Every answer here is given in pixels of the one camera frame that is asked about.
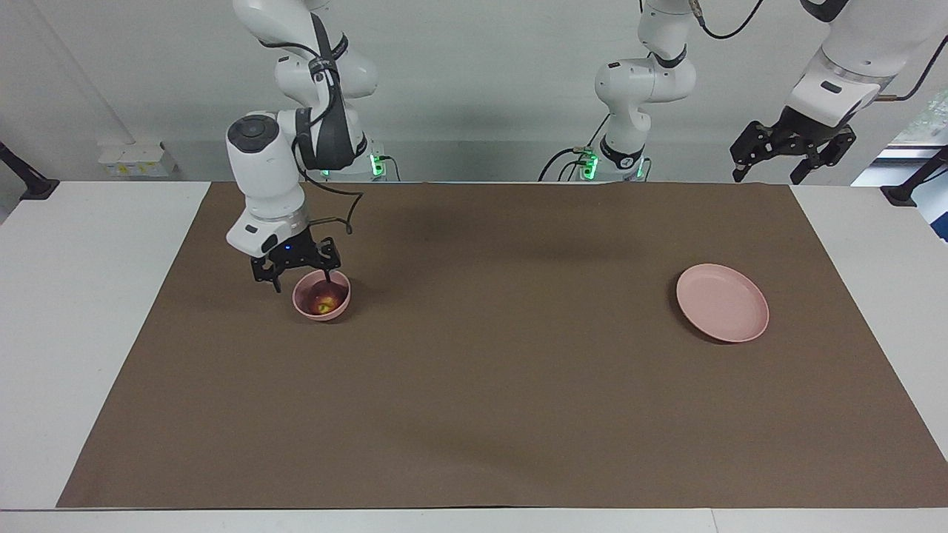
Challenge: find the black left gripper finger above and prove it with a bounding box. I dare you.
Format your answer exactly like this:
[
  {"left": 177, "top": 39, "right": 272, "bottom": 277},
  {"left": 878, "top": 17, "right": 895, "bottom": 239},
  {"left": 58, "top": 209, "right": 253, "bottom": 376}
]
[
  {"left": 789, "top": 126, "right": 858, "bottom": 185},
  {"left": 730, "top": 121, "right": 787, "bottom": 183}
]

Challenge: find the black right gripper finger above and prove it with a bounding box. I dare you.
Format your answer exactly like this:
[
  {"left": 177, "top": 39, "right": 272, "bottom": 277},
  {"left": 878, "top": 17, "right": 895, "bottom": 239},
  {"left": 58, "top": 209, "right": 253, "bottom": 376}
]
[
  {"left": 250, "top": 256, "right": 285, "bottom": 294},
  {"left": 311, "top": 237, "right": 342, "bottom": 286}
]

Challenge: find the pink bowl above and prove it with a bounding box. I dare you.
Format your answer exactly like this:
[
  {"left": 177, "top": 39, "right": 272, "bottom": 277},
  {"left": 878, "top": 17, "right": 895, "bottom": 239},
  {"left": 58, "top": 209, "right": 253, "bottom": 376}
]
[{"left": 293, "top": 269, "right": 352, "bottom": 321}]

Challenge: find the pink plate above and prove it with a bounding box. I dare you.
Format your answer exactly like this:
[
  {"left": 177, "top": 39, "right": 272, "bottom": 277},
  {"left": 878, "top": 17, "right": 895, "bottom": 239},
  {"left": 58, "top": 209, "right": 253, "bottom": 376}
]
[{"left": 676, "top": 264, "right": 770, "bottom": 343}]

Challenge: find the blue bin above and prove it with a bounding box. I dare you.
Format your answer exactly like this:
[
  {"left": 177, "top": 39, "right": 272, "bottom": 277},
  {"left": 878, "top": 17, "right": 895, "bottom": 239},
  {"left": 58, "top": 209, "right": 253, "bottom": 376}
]
[{"left": 921, "top": 187, "right": 948, "bottom": 242}]

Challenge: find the brown table mat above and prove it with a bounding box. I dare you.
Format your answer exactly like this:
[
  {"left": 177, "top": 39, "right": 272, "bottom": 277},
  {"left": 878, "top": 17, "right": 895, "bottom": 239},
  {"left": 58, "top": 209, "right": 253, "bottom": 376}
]
[{"left": 57, "top": 182, "right": 948, "bottom": 509}]

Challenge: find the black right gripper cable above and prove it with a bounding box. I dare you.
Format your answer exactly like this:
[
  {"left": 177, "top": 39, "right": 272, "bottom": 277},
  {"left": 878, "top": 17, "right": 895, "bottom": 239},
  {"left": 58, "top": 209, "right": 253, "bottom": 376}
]
[{"left": 259, "top": 41, "right": 364, "bottom": 235}]

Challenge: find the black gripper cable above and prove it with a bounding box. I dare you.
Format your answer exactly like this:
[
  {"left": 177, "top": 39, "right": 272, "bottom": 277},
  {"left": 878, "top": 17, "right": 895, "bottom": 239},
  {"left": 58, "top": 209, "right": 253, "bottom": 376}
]
[
  {"left": 259, "top": 41, "right": 364, "bottom": 235},
  {"left": 696, "top": 0, "right": 948, "bottom": 101}
]

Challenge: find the black clamp mount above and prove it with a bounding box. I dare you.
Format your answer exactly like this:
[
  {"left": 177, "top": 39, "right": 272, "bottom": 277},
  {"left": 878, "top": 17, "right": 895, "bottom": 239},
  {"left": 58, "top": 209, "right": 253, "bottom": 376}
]
[
  {"left": 880, "top": 144, "right": 948, "bottom": 207},
  {"left": 0, "top": 141, "right": 60, "bottom": 201}
]

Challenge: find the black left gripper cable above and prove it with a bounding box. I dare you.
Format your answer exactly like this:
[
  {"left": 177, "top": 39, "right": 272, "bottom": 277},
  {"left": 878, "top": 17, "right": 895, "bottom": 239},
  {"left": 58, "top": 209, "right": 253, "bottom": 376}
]
[{"left": 696, "top": 0, "right": 948, "bottom": 101}]

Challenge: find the black left base cable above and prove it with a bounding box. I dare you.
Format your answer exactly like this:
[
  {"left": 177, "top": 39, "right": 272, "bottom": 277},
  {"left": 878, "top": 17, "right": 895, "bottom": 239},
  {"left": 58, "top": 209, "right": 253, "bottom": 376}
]
[{"left": 538, "top": 111, "right": 615, "bottom": 182}]

